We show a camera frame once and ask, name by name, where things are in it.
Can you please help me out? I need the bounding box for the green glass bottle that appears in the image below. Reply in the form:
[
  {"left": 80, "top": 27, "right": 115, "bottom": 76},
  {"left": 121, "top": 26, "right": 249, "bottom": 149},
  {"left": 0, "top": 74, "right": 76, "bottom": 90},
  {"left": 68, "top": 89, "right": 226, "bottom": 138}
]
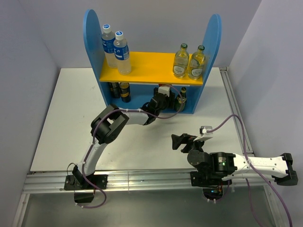
[
  {"left": 173, "top": 95, "right": 182, "bottom": 111},
  {"left": 179, "top": 87, "right": 187, "bottom": 112}
]

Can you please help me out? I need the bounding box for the dark can front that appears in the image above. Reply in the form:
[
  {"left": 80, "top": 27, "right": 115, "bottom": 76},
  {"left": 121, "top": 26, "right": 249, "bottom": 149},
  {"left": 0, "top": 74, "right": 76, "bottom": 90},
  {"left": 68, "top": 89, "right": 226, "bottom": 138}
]
[{"left": 119, "top": 82, "right": 131, "bottom": 103}]

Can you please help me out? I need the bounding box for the dark can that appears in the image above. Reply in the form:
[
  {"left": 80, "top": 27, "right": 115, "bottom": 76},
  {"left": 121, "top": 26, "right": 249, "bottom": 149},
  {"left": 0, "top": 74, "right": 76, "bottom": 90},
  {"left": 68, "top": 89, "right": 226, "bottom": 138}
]
[
  {"left": 119, "top": 82, "right": 131, "bottom": 103},
  {"left": 108, "top": 82, "right": 120, "bottom": 98}
]

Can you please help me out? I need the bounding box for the Pocari bottle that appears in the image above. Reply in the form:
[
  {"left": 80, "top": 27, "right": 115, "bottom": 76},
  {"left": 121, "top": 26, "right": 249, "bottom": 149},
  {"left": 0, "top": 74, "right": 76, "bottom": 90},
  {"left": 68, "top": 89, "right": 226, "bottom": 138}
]
[
  {"left": 101, "top": 24, "right": 117, "bottom": 68},
  {"left": 114, "top": 31, "right": 132, "bottom": 75}
]

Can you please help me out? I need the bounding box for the green glass bottle front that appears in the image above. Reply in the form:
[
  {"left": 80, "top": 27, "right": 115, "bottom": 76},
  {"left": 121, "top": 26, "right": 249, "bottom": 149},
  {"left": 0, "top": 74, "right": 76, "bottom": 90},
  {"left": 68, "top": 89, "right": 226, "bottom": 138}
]
[{"left": 173, "top": 95, "right": 182, "bottom": 111}]

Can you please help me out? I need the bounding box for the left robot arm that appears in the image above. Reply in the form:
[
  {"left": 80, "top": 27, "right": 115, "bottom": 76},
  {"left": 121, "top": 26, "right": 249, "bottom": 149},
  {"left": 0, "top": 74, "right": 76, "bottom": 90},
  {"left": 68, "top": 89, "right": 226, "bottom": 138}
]
[{"left": 66, "top": 85, "right": 175, "bottom": 190}]

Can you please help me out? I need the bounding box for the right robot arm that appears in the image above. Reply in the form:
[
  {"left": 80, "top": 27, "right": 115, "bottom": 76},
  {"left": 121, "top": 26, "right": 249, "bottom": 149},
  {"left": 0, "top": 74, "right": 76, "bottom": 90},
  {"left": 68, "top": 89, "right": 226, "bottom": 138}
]
[{"left": 171, "top": 133, "right": 298, "bottom": 187}]

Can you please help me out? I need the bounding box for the blue and yellow wooden shelf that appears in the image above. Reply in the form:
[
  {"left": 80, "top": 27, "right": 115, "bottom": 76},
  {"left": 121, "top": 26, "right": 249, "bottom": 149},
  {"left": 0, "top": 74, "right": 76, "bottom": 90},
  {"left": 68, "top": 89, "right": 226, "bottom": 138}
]
[{"left": 83, "top": 9, "right": 222, "bottom": 114}]

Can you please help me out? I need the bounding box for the yellow glass bottle left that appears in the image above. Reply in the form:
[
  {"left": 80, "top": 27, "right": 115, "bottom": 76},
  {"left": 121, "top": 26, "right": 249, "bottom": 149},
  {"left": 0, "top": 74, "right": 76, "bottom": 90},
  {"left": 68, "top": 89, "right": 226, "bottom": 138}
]
[{"left": 172, "top": 43, "right": 189, "bottom": 78}]

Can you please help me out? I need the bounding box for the yellow glass bottle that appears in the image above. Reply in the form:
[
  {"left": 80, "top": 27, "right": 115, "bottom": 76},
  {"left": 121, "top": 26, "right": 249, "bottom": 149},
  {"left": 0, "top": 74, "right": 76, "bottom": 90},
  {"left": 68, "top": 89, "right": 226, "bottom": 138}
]
[
  {"left": 187, "top": 45, "right": 206, "bottom": 80},
  {"left": 172, "top": 43, "right": 189, "bottom": 78}
]

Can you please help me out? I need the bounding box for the yellow glass bottle right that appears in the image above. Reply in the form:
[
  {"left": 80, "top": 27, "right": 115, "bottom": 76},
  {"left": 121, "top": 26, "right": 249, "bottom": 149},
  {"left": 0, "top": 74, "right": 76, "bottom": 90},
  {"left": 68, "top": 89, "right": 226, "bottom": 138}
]
[{"left": 187, "top": 45, "right": 206, "bottom": 80}]

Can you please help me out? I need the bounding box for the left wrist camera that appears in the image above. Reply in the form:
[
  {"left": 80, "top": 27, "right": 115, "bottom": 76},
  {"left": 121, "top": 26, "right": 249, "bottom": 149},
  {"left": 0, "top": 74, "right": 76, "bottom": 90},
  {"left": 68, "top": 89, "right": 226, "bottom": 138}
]
[{"left": 158, "top": 84, "right": 170, "bottom": 97}]

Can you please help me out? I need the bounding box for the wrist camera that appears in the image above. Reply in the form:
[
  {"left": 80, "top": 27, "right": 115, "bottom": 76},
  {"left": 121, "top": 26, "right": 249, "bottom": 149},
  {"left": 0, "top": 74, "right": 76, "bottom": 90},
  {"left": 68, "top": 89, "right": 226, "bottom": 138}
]
[
  {"left": 158, "top": 84, "right": 170, "bottom": 97},
  {"left": 194, "top": 126, "right": 213, "bottom": 141}
]

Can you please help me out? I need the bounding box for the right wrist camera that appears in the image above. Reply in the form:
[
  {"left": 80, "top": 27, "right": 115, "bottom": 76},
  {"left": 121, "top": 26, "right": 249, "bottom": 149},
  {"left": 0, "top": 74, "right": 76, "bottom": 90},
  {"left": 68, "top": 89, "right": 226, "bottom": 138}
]
[{"left": 194, "top": 126, "right": 213, "bottom": 141}]

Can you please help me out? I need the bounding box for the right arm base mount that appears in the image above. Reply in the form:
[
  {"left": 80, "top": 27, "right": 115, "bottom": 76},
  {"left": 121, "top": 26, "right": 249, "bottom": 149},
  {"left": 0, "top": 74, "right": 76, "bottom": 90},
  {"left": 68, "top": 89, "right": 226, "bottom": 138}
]
[{"left": 190, "top": 171, "right": 232, "bottom": 204}]

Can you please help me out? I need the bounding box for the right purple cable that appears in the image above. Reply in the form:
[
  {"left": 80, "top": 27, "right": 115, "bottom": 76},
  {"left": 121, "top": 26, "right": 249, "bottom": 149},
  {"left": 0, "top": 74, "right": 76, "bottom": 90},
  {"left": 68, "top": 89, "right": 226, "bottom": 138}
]
[{"left": 205, "top": 114, "right": 293, "bottom": 227}]

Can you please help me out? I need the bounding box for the aluminium rail right side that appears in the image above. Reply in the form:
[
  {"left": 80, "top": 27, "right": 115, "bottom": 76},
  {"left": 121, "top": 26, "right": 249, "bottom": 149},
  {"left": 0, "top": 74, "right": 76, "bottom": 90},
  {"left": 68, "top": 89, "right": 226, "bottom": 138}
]
[{"left": 219, "top": 67, "right": 253, "bottom": 154}]

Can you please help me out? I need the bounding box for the aluminium rail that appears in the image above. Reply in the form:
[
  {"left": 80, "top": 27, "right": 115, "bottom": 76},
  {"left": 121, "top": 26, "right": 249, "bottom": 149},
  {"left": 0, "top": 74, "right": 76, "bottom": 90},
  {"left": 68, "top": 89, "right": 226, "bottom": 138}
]
[
  {"left": 22, "top": 168, "right": 272, "bottom": 194},
  {"left": 219, "top": 67, "right": 253, "bottom": 154}
]

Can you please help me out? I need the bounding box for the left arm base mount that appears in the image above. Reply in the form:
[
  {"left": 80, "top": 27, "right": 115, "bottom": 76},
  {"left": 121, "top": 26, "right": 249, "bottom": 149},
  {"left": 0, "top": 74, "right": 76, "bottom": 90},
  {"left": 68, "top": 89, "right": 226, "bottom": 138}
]
[{"left": 63, "top": 175, "right": 108, "bottom": 204}]

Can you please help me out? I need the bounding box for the aluminium rail front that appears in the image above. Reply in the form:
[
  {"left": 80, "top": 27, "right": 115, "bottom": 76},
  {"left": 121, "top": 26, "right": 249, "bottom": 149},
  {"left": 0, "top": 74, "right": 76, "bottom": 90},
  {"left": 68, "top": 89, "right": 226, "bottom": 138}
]
[{"left": 22, "top": 168, "right": 272, "bottom": 194}]

